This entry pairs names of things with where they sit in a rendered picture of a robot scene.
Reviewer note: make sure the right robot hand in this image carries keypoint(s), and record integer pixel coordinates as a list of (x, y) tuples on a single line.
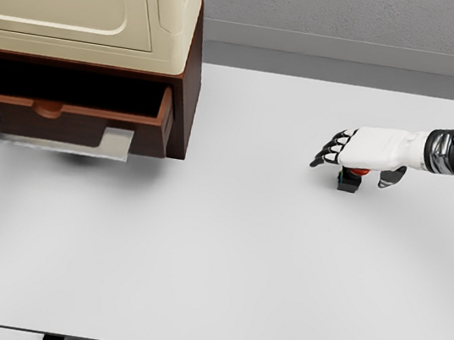
[(367, 148)]

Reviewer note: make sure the black switch with red button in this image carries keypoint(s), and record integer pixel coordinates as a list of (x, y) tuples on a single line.
[(351, 180)]

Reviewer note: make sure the brown wooden cabinet drawer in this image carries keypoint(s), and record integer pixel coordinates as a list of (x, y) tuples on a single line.
[(72, 119)]

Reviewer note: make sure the brown wooden cabinet beige top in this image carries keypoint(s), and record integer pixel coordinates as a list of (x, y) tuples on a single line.
[(105, 11)]

